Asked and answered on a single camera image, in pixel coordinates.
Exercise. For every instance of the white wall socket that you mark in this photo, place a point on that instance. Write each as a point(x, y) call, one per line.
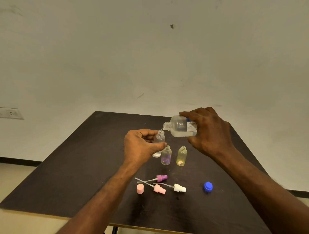
point(10, 113)

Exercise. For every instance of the person's right hand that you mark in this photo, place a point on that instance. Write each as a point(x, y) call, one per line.
point(212, 132)

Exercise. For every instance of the person's left thumb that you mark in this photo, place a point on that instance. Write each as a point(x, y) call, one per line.
point(159, 147)

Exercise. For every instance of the black table leg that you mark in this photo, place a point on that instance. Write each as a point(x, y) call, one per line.
point(115, 230)

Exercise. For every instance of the small purple tinted spray bottle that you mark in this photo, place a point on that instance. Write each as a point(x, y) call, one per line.
point(166, 156)

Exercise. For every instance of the blue bottle cap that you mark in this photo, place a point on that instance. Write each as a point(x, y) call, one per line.
point(208, 186)

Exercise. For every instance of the small yellow spray bottle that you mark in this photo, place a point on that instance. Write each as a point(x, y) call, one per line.
point(181, 156)

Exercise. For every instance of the purple spray pump head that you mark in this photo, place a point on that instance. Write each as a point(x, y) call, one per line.
point(161, 178)

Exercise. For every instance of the person's right forearm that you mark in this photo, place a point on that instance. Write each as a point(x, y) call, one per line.
point(260, 192)

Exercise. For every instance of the pink plastic cap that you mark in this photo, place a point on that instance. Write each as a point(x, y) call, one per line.
point(140, 189)

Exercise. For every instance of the small clear spray bottle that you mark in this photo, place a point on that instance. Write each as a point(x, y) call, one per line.
point(159, 138)

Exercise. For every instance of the person's left forearm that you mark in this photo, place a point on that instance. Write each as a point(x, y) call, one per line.
point(103, 200)

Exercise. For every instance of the white spray pump head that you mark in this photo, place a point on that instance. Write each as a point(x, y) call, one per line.
point(179, 188)

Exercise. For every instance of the person's right thumb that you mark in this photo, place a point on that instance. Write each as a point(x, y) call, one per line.
point(194, 142)

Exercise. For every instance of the pink spray pump head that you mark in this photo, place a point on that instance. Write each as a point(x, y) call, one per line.
point(159, 189)

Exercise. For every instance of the person's left hand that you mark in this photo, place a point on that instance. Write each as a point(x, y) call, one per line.
point(137, 148)

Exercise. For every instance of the large clear labelled bottle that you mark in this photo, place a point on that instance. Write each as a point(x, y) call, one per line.
point(178, 126)

